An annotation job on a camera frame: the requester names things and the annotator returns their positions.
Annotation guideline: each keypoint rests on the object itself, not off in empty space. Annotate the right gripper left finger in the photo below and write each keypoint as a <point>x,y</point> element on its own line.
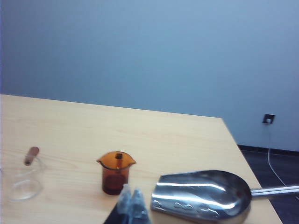
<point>120,210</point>

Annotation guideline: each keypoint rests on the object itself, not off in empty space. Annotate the black wall socket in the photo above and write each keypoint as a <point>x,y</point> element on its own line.
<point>268,119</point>

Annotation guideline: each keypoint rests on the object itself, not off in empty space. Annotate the amber measuring cup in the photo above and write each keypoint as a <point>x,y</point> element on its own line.
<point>114,179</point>

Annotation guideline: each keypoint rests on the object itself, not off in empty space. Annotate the clear pineapple juice measuring cup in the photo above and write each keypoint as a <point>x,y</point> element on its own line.
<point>25,186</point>

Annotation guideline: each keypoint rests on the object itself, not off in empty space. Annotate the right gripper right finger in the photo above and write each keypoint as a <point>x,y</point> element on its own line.
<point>140,210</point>

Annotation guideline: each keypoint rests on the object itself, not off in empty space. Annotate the crumpled silver foil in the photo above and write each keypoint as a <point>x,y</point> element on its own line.
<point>198,193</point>

